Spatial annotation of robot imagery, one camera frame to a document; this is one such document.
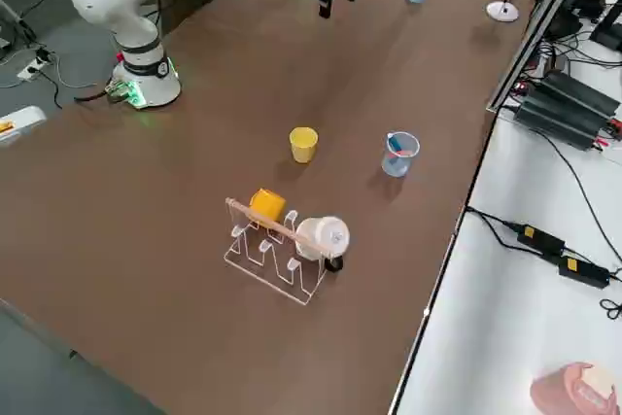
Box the white power strip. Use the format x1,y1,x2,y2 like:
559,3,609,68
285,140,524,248
17,57,52,81

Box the black adapter cable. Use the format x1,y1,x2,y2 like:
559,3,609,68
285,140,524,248
465,206,524,234

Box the orange yellow mug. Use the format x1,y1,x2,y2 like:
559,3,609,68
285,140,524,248
249,188,287,229

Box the black ribbed power supply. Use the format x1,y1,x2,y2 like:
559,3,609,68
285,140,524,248
538,69,622,120
514,91,606,152

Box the black base cable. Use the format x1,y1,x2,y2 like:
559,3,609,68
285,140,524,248
73,86,122,104

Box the black stand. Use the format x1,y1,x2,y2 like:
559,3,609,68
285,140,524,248
590,0,622,54

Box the wooden rod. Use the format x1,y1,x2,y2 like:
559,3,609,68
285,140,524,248
225,196,341,259

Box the clear acrylic cup rack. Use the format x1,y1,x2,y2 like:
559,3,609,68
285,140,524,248
224,198,336,307

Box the black power adapter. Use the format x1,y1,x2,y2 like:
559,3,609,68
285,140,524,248
557,255,611,290
515,224,567,255

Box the pink roll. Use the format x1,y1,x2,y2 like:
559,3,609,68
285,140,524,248
529,361,618,415

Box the yellow plastic cup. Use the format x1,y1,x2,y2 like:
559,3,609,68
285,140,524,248
289,126,320,164

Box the white box with yellow label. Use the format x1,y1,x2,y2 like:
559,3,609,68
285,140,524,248
0,105,49,149

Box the aluminium frame rail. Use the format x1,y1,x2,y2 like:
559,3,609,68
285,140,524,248
484,0,600,113

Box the clear plastic measuring beaker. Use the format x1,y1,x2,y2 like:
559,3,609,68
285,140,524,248
381,130,421,178

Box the white mug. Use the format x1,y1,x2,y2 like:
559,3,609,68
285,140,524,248
294,214,351,260

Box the long black power cable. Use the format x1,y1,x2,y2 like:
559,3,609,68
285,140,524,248
532,125,622,265

